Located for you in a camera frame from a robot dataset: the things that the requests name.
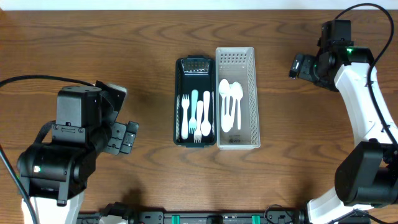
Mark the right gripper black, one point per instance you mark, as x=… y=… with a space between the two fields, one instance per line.
x=306 y=71

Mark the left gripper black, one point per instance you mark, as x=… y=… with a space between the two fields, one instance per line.
x=121 y=139

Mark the white spoon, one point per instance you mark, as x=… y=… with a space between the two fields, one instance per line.
x=224 y=88
x=238 y=91
x=231 y=92
x=205 y=125

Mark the mint green plastic fork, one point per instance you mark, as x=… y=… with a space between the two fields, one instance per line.
x=193 y=122

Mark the white fork horizontal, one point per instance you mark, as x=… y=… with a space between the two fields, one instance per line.
x=185 y=104

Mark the white fork diagonal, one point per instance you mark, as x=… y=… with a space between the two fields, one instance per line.
x=197 y=134

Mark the white spoon bowl down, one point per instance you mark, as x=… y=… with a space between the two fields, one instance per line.
x=225 y=116

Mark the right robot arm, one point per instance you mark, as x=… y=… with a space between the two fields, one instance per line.
x=367 y=178

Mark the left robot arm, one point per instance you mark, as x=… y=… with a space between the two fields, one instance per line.
x=55 y=169

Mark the clear white plastic basket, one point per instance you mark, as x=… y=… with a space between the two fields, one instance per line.
x=237 y=64

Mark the dark green plastic basket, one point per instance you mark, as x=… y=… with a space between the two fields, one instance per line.
x=195 y=72

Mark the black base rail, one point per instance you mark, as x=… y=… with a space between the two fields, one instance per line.
x=121 y=213

